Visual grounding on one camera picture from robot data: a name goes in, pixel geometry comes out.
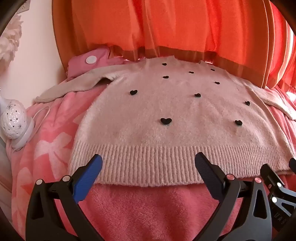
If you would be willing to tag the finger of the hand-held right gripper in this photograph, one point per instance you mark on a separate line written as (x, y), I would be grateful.
(293, 165)
(269, 176)

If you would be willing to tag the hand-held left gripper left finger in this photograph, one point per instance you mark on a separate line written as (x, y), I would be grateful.
(89, 178)

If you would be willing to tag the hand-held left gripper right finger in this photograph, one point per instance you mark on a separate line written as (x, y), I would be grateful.
(208, 176)

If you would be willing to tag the pink sweater with black hearts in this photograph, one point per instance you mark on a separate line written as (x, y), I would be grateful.
(150, 115)

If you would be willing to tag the pink floral fleece blanket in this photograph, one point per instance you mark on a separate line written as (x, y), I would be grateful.
(138, 208)

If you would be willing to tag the white ceramic lamp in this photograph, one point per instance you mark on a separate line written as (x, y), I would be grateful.
(12, 120)

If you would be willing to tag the pink pillow with white dot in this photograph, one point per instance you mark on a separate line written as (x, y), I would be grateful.
(78, 67)

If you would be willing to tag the orange curtain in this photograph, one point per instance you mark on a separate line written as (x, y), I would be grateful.
(161, 23)

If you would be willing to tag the white fluffy ornament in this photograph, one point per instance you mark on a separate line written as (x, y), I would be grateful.
(9, 39)

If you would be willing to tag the white wall socket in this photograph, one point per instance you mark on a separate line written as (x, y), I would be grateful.
(25, 5)

